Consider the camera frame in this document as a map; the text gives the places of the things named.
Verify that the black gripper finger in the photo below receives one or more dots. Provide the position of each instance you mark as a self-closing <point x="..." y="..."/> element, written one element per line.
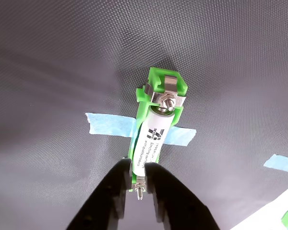
<point x="180" y="206"/>
<point x="105" y="196"/>

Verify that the white cylindrical battery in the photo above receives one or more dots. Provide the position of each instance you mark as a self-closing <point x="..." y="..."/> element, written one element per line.
<point x="151" y="143"/>

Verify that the green battery holder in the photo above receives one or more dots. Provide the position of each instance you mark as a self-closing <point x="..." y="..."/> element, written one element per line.
<point x="156" y="76"/>

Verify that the blue masking tape strip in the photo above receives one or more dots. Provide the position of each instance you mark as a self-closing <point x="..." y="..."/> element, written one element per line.
<point x="278" y="163"/>
<point x="110" y="124"/>

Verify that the black textured mat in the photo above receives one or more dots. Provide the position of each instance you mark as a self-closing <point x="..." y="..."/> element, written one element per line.
<point x="50" y="72"/>

